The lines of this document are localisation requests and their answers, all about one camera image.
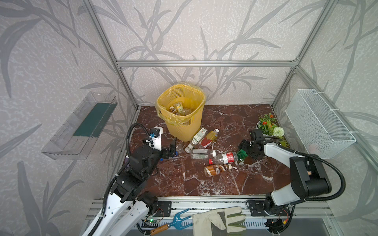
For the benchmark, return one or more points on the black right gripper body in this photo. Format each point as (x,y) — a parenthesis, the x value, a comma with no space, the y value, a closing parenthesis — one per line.
(246,148)

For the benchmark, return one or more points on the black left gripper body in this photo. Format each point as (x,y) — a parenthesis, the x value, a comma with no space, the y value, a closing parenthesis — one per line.
(171,150)

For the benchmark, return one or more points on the clear bottle blue label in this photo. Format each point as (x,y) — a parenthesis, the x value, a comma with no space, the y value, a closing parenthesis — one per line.
(179,150)

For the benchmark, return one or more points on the green plastic bottle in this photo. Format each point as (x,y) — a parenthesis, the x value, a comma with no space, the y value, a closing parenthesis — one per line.
(242,155)

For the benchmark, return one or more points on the clear bottle red label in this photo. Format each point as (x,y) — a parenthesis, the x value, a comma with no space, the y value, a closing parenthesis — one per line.
(224,158)

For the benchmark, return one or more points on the clear bottle white label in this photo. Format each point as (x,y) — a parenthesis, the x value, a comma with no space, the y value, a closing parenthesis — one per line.
(186,111)

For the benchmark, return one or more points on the brown tea bottle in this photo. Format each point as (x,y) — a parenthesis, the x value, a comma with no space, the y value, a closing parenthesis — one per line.
(214,170)
(173,110)

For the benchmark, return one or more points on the yellow liquid bottle red label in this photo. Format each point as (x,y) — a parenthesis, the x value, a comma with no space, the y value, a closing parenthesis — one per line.
(209,139)

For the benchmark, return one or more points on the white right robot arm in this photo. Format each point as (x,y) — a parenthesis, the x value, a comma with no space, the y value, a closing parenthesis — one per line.
(308,178)

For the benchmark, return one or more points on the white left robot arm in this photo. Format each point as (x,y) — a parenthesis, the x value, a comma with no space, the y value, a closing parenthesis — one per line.
(124,204)

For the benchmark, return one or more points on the yellow ribbed plastic bin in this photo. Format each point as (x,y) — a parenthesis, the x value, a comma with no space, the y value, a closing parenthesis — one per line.
(185,133)

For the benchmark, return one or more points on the yellow bin liner bag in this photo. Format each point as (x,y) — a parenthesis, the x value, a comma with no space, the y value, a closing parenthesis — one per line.
(191,96)

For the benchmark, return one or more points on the small clear grey bottle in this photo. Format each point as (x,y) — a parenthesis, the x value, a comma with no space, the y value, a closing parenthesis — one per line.
(197,154)

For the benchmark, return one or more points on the potted plant red flowers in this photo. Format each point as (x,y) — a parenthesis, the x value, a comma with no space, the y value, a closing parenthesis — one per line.
(268,125)

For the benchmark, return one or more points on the white green label bottle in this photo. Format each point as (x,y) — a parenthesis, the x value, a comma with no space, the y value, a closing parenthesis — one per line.
(197,138)

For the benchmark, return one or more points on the green circuit board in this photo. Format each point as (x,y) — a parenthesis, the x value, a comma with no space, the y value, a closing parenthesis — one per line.
(150,223)

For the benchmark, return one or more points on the blue garden hand fork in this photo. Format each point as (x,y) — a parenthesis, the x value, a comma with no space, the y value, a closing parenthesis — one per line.
(177,223)

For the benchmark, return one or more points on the white green work glove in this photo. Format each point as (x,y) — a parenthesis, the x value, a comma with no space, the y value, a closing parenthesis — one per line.
(220,222)

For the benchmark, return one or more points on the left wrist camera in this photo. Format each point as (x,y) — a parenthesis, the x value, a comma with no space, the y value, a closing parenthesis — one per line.
(154,139)

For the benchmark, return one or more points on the white wire mesh basket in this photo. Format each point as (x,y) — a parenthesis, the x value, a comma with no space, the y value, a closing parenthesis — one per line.
(317,125)

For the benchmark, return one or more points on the clear wall shelf green mat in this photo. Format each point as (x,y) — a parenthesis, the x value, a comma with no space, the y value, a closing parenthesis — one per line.
(80,132)

